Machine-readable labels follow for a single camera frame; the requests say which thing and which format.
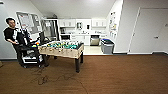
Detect white sink base cabinet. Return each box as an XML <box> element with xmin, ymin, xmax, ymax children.
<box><xmin>74</xmin><ymin>34</ymin><xmax>91</xmax><ymax>46</ymax></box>

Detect blue recycling bin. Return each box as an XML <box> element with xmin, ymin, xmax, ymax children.
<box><xmin>99</xmin><ymin>38</ymin><xmax>112</xmax><ymax>48</ymax></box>

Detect green foosball table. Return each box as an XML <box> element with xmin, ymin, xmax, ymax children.
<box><xmin>37</xmin><ymin>40</ymin><xmax>85</xmax><ymax>74</ymax></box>

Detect narrow white drawer stack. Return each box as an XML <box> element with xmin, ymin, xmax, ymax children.
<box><xmin>98</xmin><ymin>34</ymin><xmax>108</xmax><ymax>41</ymax></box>

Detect black built-in microwave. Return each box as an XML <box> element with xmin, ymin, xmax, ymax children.
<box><xmin>60</xmin><ymin>34</ymin><xmax>71</xmax><ymax>41</ymax></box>

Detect grey bin black lid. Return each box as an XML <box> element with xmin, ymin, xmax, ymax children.
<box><xmin>101</xmin><ymin>41</ymin><xmax>116</xmax><ymax>55</ymax></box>

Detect stainless steel refrigerator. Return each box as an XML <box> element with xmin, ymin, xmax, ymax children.
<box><xmin>41</xmin><ymin>18</ymin><xmax>61</xmax><ymax>43</ymax></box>

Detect black wheeled cart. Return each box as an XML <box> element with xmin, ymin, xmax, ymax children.
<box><xmin>14</xmin><ymin>31</ymin><xmax>47</xmax><ymax>70</ymax></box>

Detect grey bulletin board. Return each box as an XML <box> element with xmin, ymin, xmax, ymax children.
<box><xmin>15</xmin><ymin>11</ymin><xmax>43</xmax><ymax>35</ymax></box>

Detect white door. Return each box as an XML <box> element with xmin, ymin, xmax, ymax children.
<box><xmin>127</xmin><ymin>7</ymin><xmax>168</xmax><ymax>55</ymax></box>

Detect person in black shirt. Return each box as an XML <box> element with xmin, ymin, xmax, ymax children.
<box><xmin>2</xmin><ymin>16</ymin><xmax>30</xmax><ymax>48</ymax></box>

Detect white wall cabinet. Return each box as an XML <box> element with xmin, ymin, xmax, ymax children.
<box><xmin>58</xmin><ymin>18</ymin><xmax>77</xmax><ymax>29</ymax></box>
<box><xmin>91</xmin><ymin>18</ymin><xmax>108</xmax><ymax>29</ymax></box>

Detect black floor cable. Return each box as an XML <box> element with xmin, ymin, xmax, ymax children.
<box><xmin>30</xmin><ymin>65</ymin><xmax>88</xmax><ymax>88</ymax></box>

